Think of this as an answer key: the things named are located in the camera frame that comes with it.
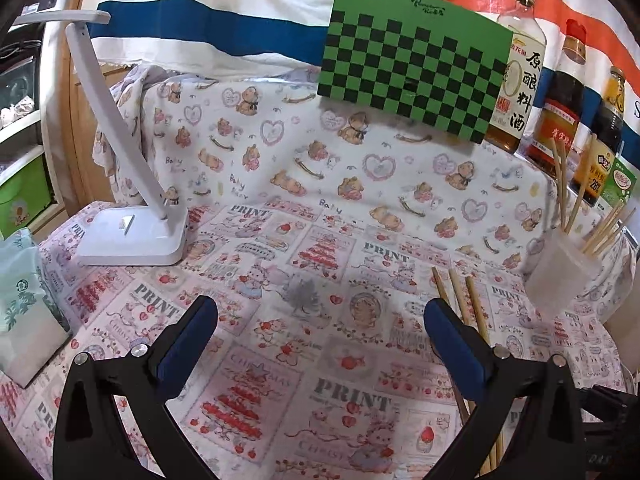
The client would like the yellow label soy sauce bottle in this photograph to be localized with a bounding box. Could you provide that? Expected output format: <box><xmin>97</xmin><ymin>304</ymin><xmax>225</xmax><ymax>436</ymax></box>
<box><xmin>570</xmin><ymin>66</ymin><xmax>626</xmax><ymax>207</ymax></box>

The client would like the white desk lamp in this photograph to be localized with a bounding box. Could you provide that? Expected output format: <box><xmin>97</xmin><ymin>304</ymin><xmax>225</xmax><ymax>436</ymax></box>
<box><xmin>13</xmin><ymin>8</ymin><xmax>190</xmax><ymax>267</ymax></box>

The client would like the green drink carton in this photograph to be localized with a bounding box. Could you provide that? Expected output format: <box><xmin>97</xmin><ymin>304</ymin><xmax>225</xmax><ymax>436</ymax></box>
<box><xmin>594</xmin><ymin>154</ymin><xmax>639</xmax><ymax>217</ymax></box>

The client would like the wooden chopstick on table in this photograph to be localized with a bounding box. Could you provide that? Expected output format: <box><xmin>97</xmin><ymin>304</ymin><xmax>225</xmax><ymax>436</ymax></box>
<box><xmin>448</xmin><ymin>268</ymin><xmax>475</xmax><ymax>422</ymax></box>
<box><xmin>464</xmin><ymin>275</ymin><xmax>504</xmax><ymax>474</ymax></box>
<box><xmin>432</xmin><ymin>266</ymin><xmax>470</xmax><ymax>424</ymax></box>

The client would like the clear rice wine bottle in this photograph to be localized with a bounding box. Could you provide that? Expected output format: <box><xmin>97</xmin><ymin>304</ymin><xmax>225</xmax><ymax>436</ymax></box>
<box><xmin>485</xmin><ymin>0</ymin><xmax>547</xmax><ymax>154</ymax></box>

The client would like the green checkered box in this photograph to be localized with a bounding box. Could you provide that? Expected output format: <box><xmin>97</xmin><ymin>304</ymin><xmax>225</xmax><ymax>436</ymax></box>
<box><xmin>318</xmin><ymin>0</ymin><xmax>512</xmax><ymax>143</ymax></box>

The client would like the red cap vinegar bottle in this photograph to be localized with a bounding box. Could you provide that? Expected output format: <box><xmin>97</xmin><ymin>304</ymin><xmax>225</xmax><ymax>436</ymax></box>
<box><xmin>526</xmin><ymin>18</ymin><xmax>587</xmax><ymax>178</ymax></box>

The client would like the printed patchwork tablecloth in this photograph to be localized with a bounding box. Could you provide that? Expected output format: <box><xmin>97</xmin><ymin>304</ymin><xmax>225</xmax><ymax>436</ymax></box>
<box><xmin>1</xmin><ymin>66</ymin><xmax>638</xmax><ymax>479</ymax></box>

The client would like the striped Hermes Paris cloth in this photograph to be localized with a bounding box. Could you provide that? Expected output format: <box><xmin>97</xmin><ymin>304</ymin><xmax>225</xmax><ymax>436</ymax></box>
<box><xmin>81</xmin><ymin>0</ymin><xmax>639</xmax><ymax>162</ymax></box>

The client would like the translucent white plastic cup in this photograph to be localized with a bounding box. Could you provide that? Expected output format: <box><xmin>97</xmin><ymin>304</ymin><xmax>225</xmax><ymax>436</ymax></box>
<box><xmin>525</xmin><ymin>229</ymin><xmax>602</xmax><ymax>320</ymax></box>

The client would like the pale green tissue pack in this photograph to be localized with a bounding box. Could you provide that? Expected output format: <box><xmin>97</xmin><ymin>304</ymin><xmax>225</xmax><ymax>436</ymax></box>
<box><xmin>0</xmin><ymin>229</ymin><xmax>72</xmax><ymax>388</ymax></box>

